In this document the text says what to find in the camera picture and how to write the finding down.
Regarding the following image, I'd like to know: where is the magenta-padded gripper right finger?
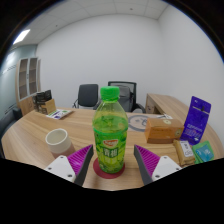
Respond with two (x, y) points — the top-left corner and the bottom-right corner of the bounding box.
(133, 144), (183, 186)

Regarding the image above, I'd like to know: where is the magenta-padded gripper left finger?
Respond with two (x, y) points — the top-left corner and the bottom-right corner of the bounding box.
(43, 144), (95, 187)

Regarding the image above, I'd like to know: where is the white and pink cup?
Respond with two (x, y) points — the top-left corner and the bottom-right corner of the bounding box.
(45, 128), (76, 160)

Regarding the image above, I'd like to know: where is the flat round red coaster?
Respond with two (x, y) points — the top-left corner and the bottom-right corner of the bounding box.
(92, 157), (126, 180)

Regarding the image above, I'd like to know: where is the tan wrapped snack bar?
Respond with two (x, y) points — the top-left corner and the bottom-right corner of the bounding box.
(172, 138), (197, 168)

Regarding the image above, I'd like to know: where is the brown cardboard box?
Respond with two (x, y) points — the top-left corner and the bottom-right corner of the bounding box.
(144, 117), (185, 145)

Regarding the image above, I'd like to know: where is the white and purple leaflet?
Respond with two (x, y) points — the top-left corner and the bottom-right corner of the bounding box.
(46, 108), (74, 120)

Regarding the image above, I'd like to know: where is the green snack packet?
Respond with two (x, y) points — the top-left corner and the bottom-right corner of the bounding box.
(191, 140), (216, 165)

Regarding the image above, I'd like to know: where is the green drink bottle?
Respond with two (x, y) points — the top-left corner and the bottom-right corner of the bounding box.
(92, 86), (129, 174)

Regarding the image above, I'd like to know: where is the purple standing package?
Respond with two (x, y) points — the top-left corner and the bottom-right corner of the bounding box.
(180, 95), (212, 146)

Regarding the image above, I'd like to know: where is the wooden box with dark brochures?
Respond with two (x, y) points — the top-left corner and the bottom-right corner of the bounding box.
(32, 89), (57, 115)

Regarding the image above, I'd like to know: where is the grey office chair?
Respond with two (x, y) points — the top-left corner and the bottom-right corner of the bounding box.
(72, 83), (100, 110)

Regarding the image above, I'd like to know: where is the black mesh office chair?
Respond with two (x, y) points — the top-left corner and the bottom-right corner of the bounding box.
(107, 80), (147, 114)

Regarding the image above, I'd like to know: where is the wooden shelf unit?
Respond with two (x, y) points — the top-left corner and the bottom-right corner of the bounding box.
(14, 57), (42, 102)

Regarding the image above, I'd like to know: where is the rectangular ceiling light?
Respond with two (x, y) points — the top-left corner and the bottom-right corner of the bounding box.
(12, 28), (31, 46)

